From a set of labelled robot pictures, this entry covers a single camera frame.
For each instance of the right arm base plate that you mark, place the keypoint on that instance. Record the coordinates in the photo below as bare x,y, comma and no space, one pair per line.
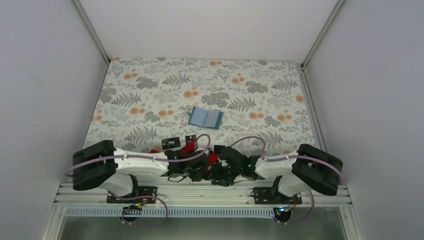
267,196

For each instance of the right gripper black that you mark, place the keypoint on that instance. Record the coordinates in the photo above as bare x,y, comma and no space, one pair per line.
217,172

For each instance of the teal leather card holder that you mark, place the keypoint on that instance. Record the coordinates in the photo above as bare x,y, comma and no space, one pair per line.
204,118

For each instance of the red card under pile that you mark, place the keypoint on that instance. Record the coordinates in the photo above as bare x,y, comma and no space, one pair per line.
212,158

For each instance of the aluminium rail base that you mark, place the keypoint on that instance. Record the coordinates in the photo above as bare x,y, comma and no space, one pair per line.
199,194

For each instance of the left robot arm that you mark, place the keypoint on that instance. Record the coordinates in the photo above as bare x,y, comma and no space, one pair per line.
104,166

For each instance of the red black card centre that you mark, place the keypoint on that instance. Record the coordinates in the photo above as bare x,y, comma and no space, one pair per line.
187,149

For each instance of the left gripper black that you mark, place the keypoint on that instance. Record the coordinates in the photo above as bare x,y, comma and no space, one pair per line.
197,176

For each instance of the black card far right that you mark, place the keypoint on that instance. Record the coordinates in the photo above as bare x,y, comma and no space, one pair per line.
218,148

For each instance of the perforated cable duct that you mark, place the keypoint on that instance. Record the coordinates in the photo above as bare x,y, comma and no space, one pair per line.
175,212

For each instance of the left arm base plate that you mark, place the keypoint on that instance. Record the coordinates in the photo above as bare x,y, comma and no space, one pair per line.
142,191

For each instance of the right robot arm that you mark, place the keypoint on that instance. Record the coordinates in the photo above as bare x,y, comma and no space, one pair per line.
305,169

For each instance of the black vip card upper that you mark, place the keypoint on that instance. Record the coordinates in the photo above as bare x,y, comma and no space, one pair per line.
170,143

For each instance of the small black card top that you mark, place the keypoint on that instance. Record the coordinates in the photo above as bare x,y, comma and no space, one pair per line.
190,138

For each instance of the floral table mat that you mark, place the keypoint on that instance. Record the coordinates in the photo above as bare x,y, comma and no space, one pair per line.
144,100

